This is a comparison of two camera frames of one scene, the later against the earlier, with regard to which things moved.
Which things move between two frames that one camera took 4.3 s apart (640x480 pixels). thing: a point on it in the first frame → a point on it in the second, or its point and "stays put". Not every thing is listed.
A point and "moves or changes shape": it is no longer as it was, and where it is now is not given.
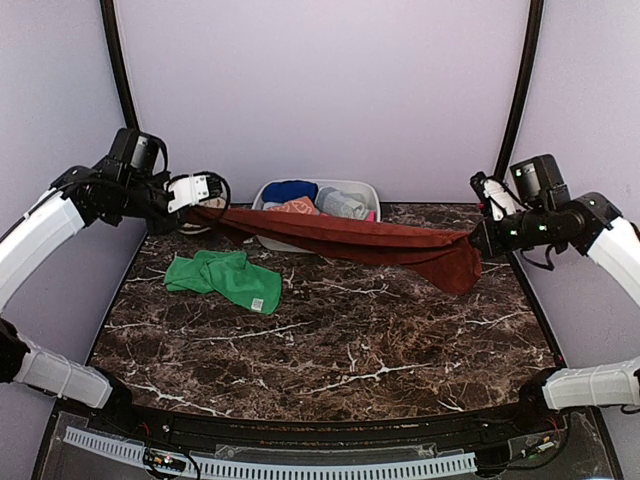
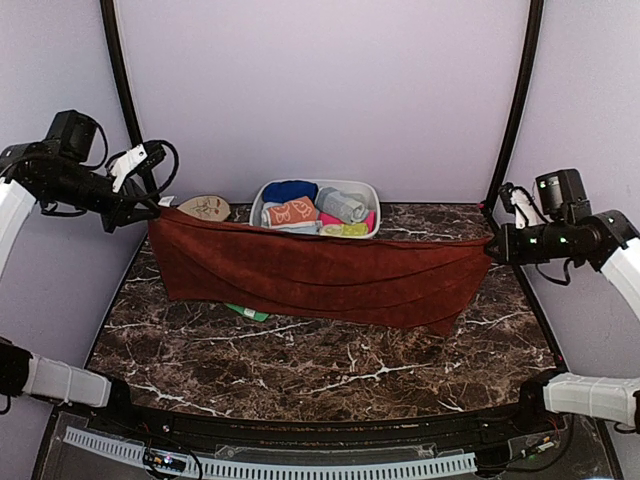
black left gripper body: [136, 199] → [70, 187]
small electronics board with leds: [165, 459] stays put
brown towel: [449, 259] moves or changes shape
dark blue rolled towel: [288, 190] stays put
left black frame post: [122, 63] stays put
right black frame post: [529, 68] stays put
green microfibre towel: [228, 275] → [258, 316]
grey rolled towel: [333, 201] stays put
